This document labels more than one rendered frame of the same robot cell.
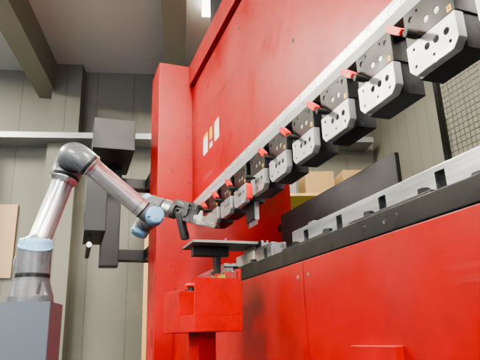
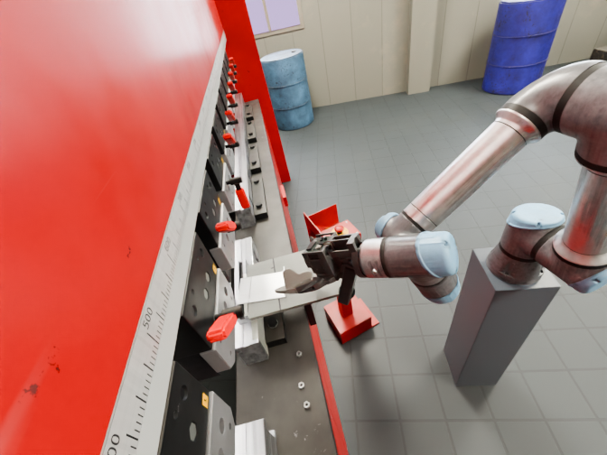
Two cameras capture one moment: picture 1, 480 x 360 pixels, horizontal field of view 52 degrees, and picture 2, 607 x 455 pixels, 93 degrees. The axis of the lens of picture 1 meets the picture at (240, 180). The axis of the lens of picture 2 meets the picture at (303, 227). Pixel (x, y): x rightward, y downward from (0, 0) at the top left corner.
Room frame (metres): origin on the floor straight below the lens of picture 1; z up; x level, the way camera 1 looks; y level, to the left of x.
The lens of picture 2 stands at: (2.44, 0.31, 1.60)
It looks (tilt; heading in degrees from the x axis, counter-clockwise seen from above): 41 degrees down; 199
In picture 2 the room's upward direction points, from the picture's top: 14 degrees counter-clockwise
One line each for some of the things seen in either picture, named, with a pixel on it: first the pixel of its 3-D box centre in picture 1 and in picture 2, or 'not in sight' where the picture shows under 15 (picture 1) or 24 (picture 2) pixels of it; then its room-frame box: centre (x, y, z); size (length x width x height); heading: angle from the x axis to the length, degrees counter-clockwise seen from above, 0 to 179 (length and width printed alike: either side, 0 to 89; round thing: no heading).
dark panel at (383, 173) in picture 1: (331, 233); not in sight; (2.43, -0.45, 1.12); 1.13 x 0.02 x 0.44; 20
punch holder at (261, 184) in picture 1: (266, 173); (208, 178); (1.87, -0.11, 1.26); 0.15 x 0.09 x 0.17; 20
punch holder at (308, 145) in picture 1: (313, 135); (215, 124); (1.49, -0.24, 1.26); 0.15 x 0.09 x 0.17; 20
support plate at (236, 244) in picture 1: (219, 246); (294, 278); (1.98, 0.09, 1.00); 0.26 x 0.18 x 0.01; 110
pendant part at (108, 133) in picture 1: (109, 196); not in sight; (3.05, 0.84, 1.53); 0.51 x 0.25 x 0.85; 18
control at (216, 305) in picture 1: (201, 301); (332, 232); (1.55, 0.13, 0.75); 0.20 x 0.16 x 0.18; 34
